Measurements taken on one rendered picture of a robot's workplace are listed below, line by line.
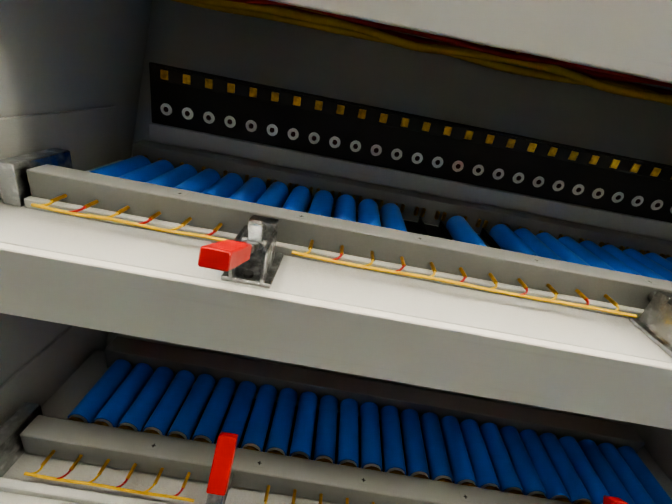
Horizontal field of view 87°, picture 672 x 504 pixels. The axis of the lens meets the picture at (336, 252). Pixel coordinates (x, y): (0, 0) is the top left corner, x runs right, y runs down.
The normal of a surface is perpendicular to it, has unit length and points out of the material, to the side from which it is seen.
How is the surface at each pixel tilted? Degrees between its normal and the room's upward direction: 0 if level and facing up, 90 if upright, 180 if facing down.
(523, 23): 111
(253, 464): 21
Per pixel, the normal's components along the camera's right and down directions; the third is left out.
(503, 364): -0.05, 0.44
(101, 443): 0.18, -0.88
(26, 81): 0.98, 0.18
